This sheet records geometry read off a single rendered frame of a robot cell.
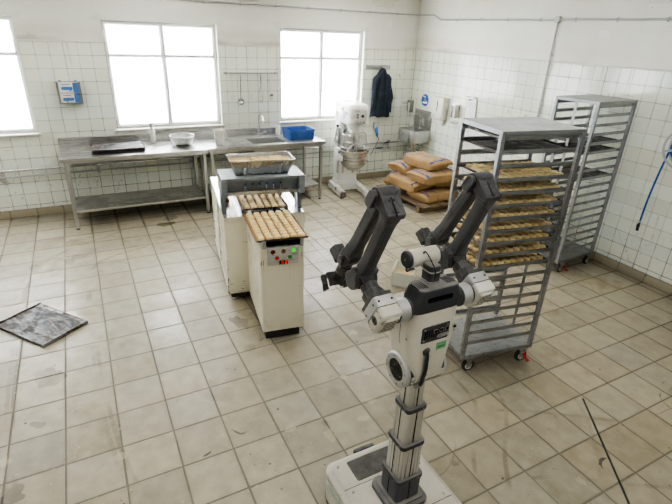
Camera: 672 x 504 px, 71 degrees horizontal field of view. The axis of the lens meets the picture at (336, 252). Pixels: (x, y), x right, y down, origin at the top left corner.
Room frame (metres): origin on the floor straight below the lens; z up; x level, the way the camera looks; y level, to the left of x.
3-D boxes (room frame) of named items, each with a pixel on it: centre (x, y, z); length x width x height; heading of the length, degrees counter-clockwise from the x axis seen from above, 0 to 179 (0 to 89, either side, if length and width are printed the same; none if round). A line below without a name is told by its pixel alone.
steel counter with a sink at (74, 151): (6.38, 1.88, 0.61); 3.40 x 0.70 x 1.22; 118
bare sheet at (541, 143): (3.23, -1.21, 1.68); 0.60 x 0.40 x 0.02; 109
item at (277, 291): (3.57, 0.52, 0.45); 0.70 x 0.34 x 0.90; 20
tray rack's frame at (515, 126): (3.22, -1.20, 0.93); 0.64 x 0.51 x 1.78; 109
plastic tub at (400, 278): (4.34, -0.71, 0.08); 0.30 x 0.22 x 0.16; 164
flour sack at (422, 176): (6.81, -1.39, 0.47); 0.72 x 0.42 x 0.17; 124
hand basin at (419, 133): (7.97, -1.25, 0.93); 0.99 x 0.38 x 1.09; 28
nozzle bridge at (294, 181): (4.05, 0.69, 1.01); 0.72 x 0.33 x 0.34; 110
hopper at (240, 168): (4.05, 0.69, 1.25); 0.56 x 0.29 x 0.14; 110
